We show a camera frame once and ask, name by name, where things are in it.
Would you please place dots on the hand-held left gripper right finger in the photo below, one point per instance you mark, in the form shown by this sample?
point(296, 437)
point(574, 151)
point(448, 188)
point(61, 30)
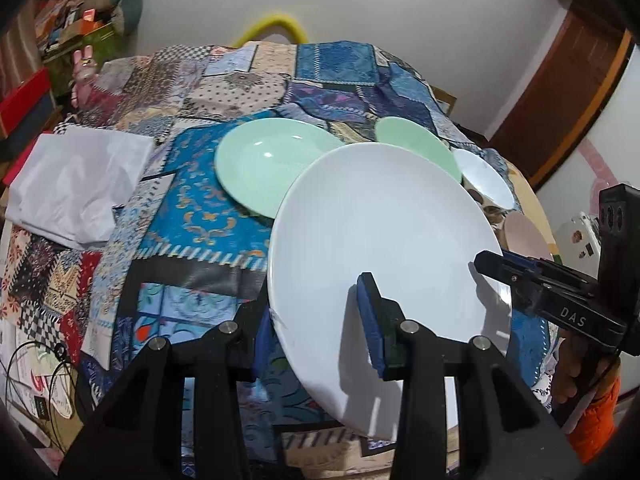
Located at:
point(370, 320)

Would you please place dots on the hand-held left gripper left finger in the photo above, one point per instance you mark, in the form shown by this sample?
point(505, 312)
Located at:
point(263, 345)

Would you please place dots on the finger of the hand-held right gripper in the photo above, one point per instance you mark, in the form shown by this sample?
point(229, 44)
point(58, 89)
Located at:
point(555, 276)
point(500, 267)

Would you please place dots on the white bowl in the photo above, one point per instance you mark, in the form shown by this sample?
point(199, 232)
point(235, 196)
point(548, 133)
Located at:
point(482, 177)

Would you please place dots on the large white plate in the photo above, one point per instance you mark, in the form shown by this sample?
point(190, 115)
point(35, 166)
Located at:
point(380, 220)

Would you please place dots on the person's right hand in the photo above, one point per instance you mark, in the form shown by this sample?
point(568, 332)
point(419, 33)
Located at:
point(564, 365)

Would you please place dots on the pink plate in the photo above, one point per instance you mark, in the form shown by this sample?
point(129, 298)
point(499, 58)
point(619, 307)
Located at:
point(525, 237)

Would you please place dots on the white device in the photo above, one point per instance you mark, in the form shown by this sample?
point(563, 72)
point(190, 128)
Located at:
point(575, 235)

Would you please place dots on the patchwork patterned tablecloth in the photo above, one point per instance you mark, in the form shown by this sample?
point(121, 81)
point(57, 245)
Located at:
point(200, 220)

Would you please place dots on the small green plate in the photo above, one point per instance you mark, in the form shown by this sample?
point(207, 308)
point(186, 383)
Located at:
point(405, 132)

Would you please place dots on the wooden headboard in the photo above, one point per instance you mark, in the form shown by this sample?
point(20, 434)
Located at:
point(445, 100)

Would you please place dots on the wooden door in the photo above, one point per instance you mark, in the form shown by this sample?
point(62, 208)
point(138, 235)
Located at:
point(565, 85)

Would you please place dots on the large green plate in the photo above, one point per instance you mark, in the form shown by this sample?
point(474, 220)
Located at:
point(260, 160)

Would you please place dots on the printed paper cards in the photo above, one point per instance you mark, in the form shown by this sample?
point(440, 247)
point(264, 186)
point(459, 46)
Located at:
point(45, 380)

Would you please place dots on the white cloth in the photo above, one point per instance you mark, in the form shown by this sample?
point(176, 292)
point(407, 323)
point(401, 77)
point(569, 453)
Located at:
point(75, 185)

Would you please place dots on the pink bunny toy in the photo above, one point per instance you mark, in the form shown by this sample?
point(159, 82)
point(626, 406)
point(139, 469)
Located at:
point(85, 67)

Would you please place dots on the green box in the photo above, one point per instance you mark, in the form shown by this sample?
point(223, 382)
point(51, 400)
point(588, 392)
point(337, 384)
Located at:
point(105, 42)

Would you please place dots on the red box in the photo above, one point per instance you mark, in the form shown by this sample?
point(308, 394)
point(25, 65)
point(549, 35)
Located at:
point(25, 97)

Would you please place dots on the striped curtain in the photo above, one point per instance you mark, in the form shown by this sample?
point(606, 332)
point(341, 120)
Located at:
point(15, 55)

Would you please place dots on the pile of colourful boxes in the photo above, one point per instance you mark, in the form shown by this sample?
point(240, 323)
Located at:
point(70, 10)

